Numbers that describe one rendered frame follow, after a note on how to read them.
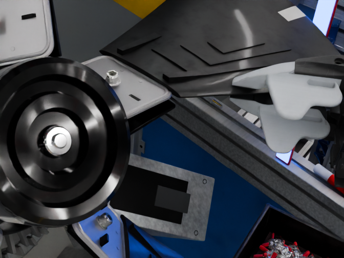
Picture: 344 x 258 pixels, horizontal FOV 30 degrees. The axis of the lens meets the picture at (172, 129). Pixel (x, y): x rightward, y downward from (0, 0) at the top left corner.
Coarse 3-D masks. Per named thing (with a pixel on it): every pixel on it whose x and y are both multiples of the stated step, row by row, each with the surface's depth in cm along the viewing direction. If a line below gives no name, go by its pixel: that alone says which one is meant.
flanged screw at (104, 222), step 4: (104, 212) 53; (100, 216) 53; (104, 216) 53; (108, 216) 54; (100, 220) 53; (104, 220) 53; (108, 220) 53; (112, 220) 53; (100, 224) 53; (104, 224) 53; (108, 224) 53; (104, 228) 53
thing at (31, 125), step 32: (32, 64) 44; (64, 64) 45; (0, 96) 42; (32, 96) 44; (64, 96) 45; (96, 96) 47; (0, 128) 43; (32, 128) 44; (96, 128) 46; (128, 128) 48; (0, 160) 43; (32, 160) 43; (64, 160) 46; (96, 160) 46; (128, 160) 48; (0, 192) 42; (32, 192) 44; (64, 192) 45; (96, 192) 46; (0, 224) 53; (32, 224) 43; (64, 224) 44
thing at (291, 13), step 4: (288, 8) 69; (292, 8) 69; (296, 8) 69; (280, 12) 68; (284, 12) 68; (288, 12) 68; (292, 12) 69; (296, 12) 69; (300, 12) 69; (284, 16) 68; (288, 16) 68; (292, 16) 68; (296, 16) 68; (300, 16) 69; (288, 20) 67
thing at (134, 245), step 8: (120, 216) 59; (128, 224) 58; (128, 232) 56; (136, 232) 57; (144, 232) 60; (128, 240) 55; (136, 240) 56; (144, 240) 58; (152, 240) 60; (128, 248) 54; (136, 248) 55; (144, 248) 57; (152, 248) 58; (160, 248) 60; (168, 248) 62; (128, 256) 53; (136, 256) 54; (144, 256) 56; (152, 256) 57; (160, 256) 59; (168, 256) 61; (176, 256) 62
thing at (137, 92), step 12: (96, 60) 58; (108, 60) 58; (120, 72) 56; (132, 72) 56; (120, 84) 55; (132, 84) 55; (144, 84) 55; (156, 84) 55; (120, 96) 53; (132, 96) 53; (144, 96) 53; (156, 96) 53; (168, 96) 54; (132, 108) 52; (144, 108) 52
